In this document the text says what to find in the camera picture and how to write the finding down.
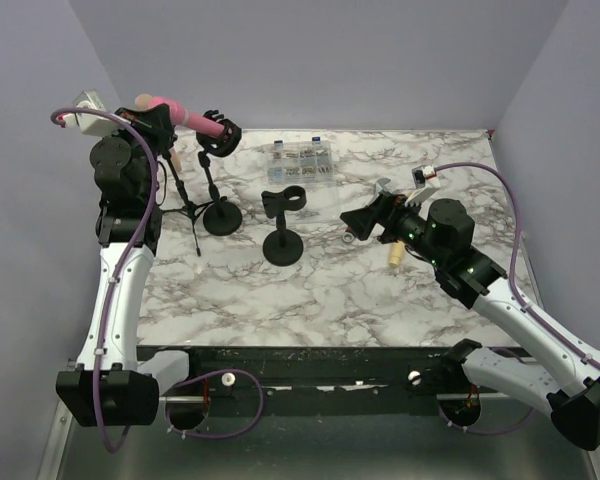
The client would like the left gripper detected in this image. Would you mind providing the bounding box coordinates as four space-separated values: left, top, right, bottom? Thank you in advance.
103 103 177 202

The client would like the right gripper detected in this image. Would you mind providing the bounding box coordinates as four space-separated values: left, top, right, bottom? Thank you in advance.
342 190 446 267

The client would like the pink microphone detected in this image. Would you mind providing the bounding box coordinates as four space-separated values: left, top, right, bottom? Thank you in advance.
147 96 224 139

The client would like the black tripod shock-mount stand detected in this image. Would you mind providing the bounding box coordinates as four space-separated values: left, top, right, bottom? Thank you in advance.
158 147 202 257

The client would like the beige microphone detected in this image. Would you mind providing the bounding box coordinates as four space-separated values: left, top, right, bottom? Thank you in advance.
134 93 182 173

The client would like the yellow microphone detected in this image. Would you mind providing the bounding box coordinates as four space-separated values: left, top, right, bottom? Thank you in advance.
388 242 406 268

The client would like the black round-base clip stand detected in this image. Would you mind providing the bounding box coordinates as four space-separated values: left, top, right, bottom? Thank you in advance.
261 185 307 267

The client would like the black shock-mount round-base stand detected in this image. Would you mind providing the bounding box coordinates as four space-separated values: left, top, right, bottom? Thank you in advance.
196 110 242 237

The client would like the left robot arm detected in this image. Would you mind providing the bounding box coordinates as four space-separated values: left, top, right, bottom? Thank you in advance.
56 105 202 427

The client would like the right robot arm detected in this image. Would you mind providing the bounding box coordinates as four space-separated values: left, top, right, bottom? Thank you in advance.
340 192 600 451

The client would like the clear plastic screw organizer box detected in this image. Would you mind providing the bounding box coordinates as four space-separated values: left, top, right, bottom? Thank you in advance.
259 135 342 221

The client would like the red-handled adjustable wrench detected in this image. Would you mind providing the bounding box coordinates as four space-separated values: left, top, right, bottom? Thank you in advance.
340 178 401 243

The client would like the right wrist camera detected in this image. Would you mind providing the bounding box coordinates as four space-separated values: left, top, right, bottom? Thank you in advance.
406 165 441 206

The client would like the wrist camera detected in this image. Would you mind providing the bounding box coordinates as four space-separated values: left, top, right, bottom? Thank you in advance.
406 165 441 206
57 89 116 137

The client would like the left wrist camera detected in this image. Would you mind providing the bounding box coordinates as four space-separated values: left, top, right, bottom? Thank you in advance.
57 89 116 137

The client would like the black front mounting rail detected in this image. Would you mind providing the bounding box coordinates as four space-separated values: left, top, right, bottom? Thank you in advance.
161 346 477 419

